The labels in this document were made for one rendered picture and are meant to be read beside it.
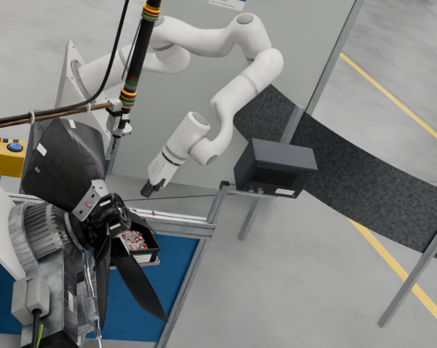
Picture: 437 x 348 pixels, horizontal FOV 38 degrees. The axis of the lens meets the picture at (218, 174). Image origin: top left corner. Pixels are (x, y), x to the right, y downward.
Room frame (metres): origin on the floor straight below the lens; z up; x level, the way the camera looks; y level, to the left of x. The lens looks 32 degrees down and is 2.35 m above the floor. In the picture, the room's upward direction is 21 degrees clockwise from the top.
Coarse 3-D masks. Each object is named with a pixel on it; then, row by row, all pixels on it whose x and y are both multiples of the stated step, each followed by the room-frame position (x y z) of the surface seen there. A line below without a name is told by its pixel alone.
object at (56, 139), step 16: (48, 128) 1.33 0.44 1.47; (64, 128) 1.38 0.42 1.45; (48, 144) 1.31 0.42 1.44; (64, 144) 1.36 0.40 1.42; (32, 160) 1.24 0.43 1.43; (48, 160) 1.29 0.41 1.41; (64, 160) 1.34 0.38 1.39; (80, 160) 1.39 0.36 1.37; (32, 176) 1.23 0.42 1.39; (48, 176) 1.28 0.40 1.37; (64, 176) 1.32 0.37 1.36; (80, 176) 1.37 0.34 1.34; (32, 192) 1.22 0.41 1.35; (48, 192) 1.27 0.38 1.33; (64, 192) 1.31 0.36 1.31; (80, 192) 1.36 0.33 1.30; (64, 208) 1.31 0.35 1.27
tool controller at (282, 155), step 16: (256, 144) 2.08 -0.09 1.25; (272, 144) 2.11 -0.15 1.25; (288, 144) 2.16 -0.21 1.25; (240, 160) 2.11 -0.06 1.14; (256, 160) 2.01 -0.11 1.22; (272, 160) 2.04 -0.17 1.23; (288, 160) 2.08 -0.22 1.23; (304, 160) 2.12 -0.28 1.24; (240, 176) 2.06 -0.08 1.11; (256, 176) 2.04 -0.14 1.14; (272, 176) 2.06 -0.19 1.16; (288, 176) 2.08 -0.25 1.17; (304, 176) 2.10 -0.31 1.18; (256, 192) 2.08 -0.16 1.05; (272, 192) 2.09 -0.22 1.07; (288, 192) 2.11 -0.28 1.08
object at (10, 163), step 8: (0, 144) 1.73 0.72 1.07; (8, 144) 1.75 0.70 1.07; (24, 144) 1.78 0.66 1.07; (0, 152) 1.69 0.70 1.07; (8, 152) 1.71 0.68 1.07; (16, 152) 1.72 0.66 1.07; (24, 152) 1.74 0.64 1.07; (0, 160) 1.68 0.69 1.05; (8, 160) 1.69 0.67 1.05; (16, 160) 1.70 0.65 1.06; (0, 168) 1.68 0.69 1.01; (8, 168) 1.70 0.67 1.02; (16, 168) 1.70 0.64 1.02; (8, 176) 1.70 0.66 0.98; (16, 176) 1.71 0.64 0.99
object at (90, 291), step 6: (84, 252) 1.34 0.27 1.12; (84, 258) 1.32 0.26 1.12; (84, 264) 1.30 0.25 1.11; (84, 270) 1.28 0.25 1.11; (84, 276) 1.27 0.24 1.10; (90, 282) 1.26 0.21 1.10; (90, 288) 1.24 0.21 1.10; (90, 294) 1.22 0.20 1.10; (96, 318) 1.16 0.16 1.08; (96, 324) 1.15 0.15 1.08; (96, 330) 1.14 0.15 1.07; (96, 336) 1.12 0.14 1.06
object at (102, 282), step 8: (104, 248) 1.29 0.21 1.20; (104, 256) 1.26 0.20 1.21; (96, 264) 1.28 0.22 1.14; (104, 264) 1.23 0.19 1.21; (96, 272) 1.26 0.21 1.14; (104, 272) 1.20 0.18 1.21; (96, 280) 1.24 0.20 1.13; (104, 280) 1.18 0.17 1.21; (96, 288) 1.22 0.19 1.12; (104, 288) 1.15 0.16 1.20; (104, 296) 1.13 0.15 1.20; (104, 304) 1.11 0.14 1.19; (104, 312) 1.10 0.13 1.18; (104, 320) 1.10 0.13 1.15
